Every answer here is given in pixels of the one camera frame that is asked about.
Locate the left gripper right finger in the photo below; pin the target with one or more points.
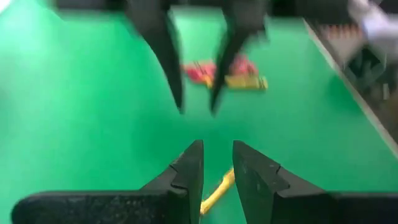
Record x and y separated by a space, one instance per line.
295 208

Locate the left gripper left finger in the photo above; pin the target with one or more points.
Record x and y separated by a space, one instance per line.
109 208

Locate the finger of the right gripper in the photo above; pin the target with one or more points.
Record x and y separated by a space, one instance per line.
231 53
164 53

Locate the yellow crayon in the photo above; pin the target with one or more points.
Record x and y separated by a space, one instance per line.
245 82
219 191

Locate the purple crayon near red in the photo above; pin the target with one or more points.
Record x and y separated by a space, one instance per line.
199 73

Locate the green table mat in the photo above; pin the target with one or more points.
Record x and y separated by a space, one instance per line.
77 109

